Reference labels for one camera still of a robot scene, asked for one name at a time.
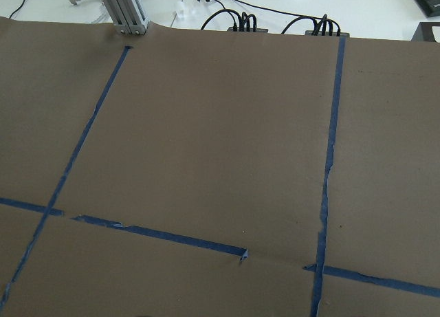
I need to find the black computer monitor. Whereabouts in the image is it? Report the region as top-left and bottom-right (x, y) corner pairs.
(411, 21), (439, 43)

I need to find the aluminium frame post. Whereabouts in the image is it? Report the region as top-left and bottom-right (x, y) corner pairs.
(102, 0), (149, 35)

